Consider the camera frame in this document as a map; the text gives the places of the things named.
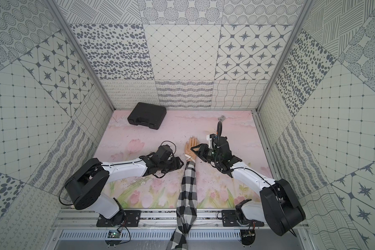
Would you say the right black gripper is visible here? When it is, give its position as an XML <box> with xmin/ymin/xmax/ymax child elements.
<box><xmin>191</xmin><ymin>143</ymin><xmax>222</xmax><ymax>164</ymax></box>

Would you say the black white plaid sleeve forearm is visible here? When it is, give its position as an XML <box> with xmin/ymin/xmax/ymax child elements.
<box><xmin>166</xmin><ymin>161</ymin><xmax>198</xmax><ymax>250</ymax></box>

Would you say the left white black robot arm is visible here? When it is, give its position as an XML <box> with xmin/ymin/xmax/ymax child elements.
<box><xmin>63</xmin><ymin>145</ymin><xmax>184</xmax><ymax>227</ymax></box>

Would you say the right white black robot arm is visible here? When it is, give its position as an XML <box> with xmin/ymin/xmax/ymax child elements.
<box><xmin>190</xmin><ymin>134</ymin><xmax>306</xmax><ymax>236</ymax></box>

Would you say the mannequin hand with long nails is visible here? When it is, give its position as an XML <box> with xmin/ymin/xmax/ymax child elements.
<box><xmin>184</xmin><ymin>136</ymin><xmax>200</xmax><ymax>162</ymax></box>

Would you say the orange black adjustable wrench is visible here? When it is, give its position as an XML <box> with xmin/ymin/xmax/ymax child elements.
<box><xmin>218</xmin><ymin>115</ymin><xmax>226</xmax><ymax>122</ymax></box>

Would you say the black plastic tool case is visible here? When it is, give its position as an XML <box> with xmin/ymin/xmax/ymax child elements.
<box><xmin>127</xmin><ymin>102</ymin><xmax>167</xmax><ymax>130</ymax></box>

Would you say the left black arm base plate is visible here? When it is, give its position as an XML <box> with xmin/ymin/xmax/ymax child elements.
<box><xmin>96</xmin><ymin>210</ymin><xmax>141</xmax><ymax>227</ymax></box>

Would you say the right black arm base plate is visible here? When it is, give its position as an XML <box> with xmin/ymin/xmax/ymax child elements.
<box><xmin>221</xmin><ymin>209</ymin><xmax>265</xmax><ymax>227</ymax></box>

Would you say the left circuit board with cables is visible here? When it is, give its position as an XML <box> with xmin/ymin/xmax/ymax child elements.
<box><xmin>105</xmin><ymin>219</ymin><xmax>131</xmax><ymax>247</ymax></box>

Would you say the circuit board with cables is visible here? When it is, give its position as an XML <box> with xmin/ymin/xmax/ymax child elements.
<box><xmin>240</xmin><ymin>220</ymin><xmax>256</xmax><ymax>246</ymax></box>
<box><xmin>105</xmin><ymin>219</ymin><xmax>131</xmax><ymax>247</ymax></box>

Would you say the right circuit board with cables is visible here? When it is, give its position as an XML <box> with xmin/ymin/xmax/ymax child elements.
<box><xmin>240</xmin><ymin>220</ymin><xmax>256</xmax><ymax>246</ymax></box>

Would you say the aluminium rail frame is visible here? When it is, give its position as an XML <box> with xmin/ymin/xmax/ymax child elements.
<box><xmin>52</xmin><ymin>208</ymin><xmax>270</xmax><ymax>230</ymax></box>

